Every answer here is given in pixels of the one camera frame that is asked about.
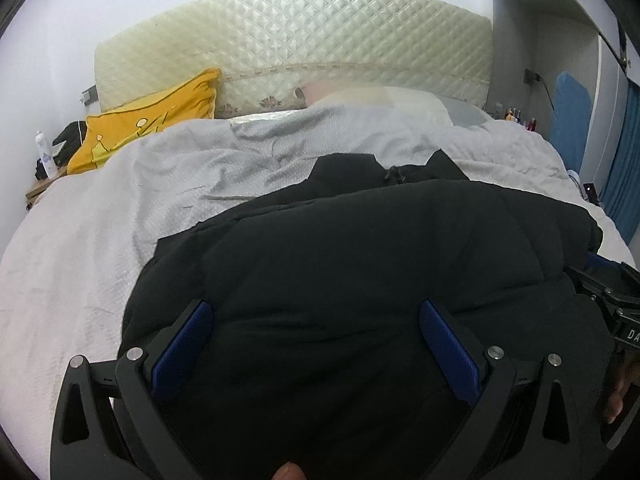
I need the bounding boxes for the black clothing on nightstand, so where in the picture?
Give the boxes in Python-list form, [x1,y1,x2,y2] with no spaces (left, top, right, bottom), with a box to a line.
[51,120,87,167]

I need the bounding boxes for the yellow crown pillow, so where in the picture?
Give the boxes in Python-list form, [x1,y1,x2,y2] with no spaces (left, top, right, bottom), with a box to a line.
[67,68,220,174]

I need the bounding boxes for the small bottles on shelf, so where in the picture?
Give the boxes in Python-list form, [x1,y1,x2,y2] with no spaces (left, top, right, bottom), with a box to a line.
[504,108,537,131]

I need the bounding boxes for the wall power socket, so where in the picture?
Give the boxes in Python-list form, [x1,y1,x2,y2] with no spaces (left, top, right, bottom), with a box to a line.
[80,84,99,107]

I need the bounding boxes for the blue curtain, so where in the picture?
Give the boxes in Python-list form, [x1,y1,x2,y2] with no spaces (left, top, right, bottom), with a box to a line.
[601,82,640,244]

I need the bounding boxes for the grey white wardrobe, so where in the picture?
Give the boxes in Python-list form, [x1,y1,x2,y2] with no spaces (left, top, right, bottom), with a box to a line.
[486,0,638,190]

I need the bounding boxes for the black device on side table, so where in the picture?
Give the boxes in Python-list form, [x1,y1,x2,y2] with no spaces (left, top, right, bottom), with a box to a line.
[582,182,600,206]

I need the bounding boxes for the cream quilted headboard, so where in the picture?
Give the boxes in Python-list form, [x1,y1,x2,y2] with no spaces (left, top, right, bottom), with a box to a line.
[94,0,492,118]

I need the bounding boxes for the white spray bottle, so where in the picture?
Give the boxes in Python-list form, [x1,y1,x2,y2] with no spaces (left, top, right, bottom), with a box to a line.
[35,131,58,179]

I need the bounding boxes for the black puffer jacket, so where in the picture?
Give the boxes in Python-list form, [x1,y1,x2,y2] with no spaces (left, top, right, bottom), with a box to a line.
[122,153,613,479]

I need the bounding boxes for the grey patchwork pillow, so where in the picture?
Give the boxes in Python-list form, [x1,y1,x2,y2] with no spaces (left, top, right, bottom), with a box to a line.
[295,80,491,128]

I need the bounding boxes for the person's right hand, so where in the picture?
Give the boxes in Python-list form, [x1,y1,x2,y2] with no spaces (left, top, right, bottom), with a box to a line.
[603,349,639,424]

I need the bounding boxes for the grey duvet bed cover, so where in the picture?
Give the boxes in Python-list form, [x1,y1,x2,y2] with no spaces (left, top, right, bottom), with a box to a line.
[0,103,637,466]

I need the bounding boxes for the wooden nightstand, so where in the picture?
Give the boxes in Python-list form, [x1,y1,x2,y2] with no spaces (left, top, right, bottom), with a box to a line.
[25,166,67,211]

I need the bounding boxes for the blue padded chair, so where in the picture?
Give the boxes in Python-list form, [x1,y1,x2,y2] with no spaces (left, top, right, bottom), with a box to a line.
[549,72,591,172]

